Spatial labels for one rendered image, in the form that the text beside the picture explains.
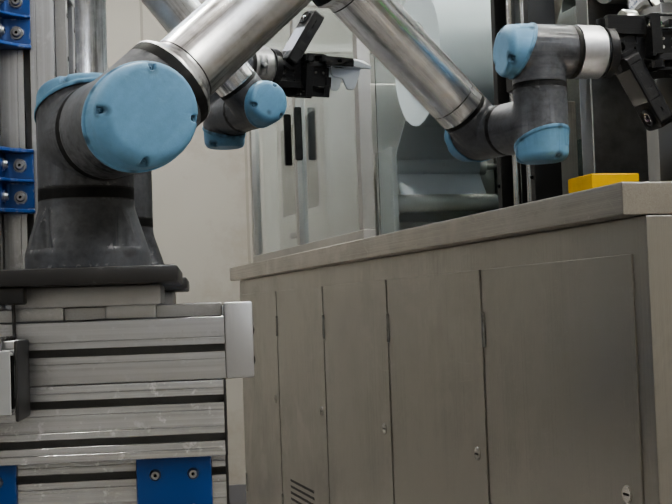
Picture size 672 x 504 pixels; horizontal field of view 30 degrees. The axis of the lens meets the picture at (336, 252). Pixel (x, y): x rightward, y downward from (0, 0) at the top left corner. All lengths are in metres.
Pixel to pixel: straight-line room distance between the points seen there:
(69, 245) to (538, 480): 0.77
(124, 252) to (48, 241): 0.09
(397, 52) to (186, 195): 3.32
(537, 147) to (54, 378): 0.72
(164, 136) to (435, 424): 1.01
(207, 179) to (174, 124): 3.66
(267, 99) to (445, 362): 0.54
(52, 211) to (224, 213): 3.54
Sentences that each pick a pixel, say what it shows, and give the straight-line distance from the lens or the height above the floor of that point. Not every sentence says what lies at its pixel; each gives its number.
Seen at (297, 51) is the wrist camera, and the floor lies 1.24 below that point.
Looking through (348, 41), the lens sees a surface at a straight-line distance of 2.90.
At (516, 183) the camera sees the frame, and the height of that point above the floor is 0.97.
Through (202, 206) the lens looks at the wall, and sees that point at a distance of 5.04.
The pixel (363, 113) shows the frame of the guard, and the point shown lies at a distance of 2.77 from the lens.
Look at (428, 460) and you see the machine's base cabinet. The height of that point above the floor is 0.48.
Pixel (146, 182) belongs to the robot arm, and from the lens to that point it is 2.03.
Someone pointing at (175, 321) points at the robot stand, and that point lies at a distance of 1.49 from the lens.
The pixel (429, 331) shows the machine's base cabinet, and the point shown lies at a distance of 2.24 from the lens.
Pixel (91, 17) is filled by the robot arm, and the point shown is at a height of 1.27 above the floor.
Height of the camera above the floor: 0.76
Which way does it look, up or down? 3 degrees up
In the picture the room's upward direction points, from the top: 2 degrees counter-clockwise
